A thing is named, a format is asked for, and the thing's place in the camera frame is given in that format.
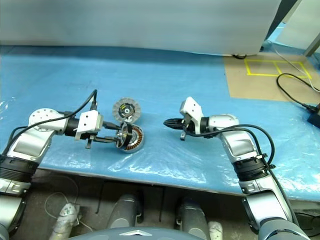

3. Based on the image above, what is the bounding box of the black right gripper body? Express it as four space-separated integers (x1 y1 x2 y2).
179 113 195 141

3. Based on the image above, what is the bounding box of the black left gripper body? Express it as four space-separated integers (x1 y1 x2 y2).
84 120 108 150

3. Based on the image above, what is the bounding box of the grey round motor lid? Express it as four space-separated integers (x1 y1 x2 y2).
111 97 143 124

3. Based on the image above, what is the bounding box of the motor housing with copper windings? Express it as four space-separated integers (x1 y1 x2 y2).
119 124 145 154

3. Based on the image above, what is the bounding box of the blue plastic table cover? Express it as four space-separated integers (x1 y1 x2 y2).
0 44 320 196

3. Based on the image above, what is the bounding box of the grey robot left leg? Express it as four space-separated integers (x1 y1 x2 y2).
109 193 141 230

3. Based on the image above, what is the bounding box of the grey robot leg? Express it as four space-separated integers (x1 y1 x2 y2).
175 196 210 236
109 193 141 230

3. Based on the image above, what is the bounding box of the brown cardboard sheet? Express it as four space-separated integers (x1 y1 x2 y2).
223 51 320 102

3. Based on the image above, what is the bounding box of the white robot left foot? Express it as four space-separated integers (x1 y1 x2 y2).
49 202 81 240

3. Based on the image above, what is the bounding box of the white robot foot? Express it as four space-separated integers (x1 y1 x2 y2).
49 202 81 240
206 220 224 239

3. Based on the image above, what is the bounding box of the grey robot right leg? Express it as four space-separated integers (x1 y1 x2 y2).
175 196 210 236

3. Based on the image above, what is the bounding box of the grey robot torso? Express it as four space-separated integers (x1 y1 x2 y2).
70 226 201 240

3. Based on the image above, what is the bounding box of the yellow tape rectangle marking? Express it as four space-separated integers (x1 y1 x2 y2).
244 58 313 79

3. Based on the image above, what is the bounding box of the large white board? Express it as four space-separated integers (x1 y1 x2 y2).
0 0 283 57

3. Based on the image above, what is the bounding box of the white robot right foot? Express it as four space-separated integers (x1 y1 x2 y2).
206 220 224 239

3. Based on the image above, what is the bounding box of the black power adapter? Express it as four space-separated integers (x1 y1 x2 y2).
306 103 320 130

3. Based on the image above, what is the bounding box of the white side panel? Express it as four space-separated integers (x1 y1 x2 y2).
281 0 320 49

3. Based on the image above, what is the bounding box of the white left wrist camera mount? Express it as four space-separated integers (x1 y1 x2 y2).
74 110 105 142

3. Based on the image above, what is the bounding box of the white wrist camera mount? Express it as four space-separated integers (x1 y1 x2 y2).
74 110 105 142
179 96 204 135

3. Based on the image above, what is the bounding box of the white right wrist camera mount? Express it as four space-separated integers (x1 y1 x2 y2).
179 96 204 135

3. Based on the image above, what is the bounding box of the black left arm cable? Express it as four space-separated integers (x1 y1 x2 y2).
2 89 99 157

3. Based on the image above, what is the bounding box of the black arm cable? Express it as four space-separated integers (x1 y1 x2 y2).
183 124 300 223
2 89 99 157

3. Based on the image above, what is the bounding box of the white wire loop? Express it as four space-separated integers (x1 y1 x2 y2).
43 191 94 233

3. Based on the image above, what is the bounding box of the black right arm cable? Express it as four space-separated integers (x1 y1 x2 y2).
183 124 300 223

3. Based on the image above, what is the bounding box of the black power cable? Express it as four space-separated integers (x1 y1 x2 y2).
275 72 320 112

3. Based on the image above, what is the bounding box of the thin white cable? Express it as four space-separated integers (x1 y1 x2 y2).
270 40 320 91

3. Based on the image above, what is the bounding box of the grey metal post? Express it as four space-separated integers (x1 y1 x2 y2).
303 31 320 57

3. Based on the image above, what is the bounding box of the black floor cable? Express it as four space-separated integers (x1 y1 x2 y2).
291 209 320 236

